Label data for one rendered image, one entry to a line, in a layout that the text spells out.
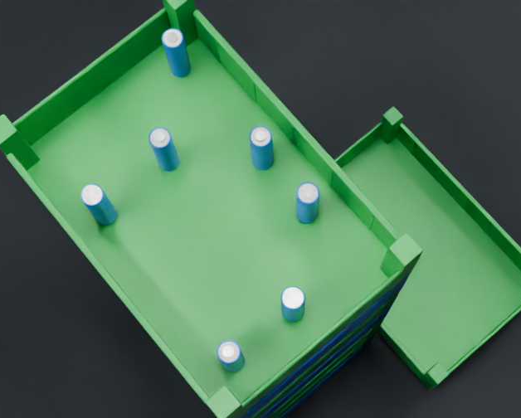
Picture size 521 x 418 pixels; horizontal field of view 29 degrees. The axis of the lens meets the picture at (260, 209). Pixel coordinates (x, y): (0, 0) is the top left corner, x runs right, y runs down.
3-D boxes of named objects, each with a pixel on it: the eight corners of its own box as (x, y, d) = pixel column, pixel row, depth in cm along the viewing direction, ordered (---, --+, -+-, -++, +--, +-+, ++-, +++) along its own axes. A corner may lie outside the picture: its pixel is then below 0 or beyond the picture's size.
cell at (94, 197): (94, 178, 80) (108, 200, 86) (75, 193, 80) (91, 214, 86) (108, 196, 80) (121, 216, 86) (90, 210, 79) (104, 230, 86)
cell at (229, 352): (217, 359, 83) (211, 349, 76) (235, 345, 83) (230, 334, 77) (231, 376, 82) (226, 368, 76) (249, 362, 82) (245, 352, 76)
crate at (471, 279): (276, 218, 135) (275, 202, 128) (388, 125, 138) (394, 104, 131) (428, 391, 129) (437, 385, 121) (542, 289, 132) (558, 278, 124)
